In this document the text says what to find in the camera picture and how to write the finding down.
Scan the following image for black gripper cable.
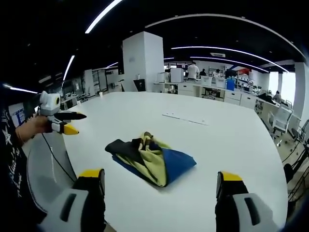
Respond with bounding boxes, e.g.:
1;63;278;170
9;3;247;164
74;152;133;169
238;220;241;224
41;132;78;185

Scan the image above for white square pillar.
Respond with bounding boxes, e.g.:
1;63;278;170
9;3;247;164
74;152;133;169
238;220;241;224
122;30;164;93

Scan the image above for black leaning board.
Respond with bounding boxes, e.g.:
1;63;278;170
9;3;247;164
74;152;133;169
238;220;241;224
133;79;146;92

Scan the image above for white drawer cabinet row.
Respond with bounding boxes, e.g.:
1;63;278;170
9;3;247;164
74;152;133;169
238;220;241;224
154;81;258;108

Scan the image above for white machine box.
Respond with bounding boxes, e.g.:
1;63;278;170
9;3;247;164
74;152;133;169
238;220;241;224
169;68;186;83

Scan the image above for black stand with cables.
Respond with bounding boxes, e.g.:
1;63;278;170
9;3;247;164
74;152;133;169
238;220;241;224
281;135;309;201

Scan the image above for blue yellow black garment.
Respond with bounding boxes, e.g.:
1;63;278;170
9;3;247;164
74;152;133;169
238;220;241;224
104;131;197;188

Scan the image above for grey chair back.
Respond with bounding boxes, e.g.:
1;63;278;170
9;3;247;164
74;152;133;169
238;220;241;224
26;131;78;215

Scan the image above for person's left hand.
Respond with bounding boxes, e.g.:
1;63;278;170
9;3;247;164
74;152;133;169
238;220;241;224
30;116;55;134

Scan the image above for white mesh office chair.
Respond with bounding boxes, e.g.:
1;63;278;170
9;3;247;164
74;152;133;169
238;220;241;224
267;104;295;137

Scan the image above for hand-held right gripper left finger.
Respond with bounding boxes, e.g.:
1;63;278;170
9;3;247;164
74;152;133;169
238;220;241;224
38;169;106;232

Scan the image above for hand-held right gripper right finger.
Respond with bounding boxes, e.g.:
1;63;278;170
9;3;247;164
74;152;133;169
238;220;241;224
214;171;281;232

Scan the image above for person's black printed shirt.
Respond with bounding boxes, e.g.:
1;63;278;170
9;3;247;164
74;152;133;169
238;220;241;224
0;103;48;232

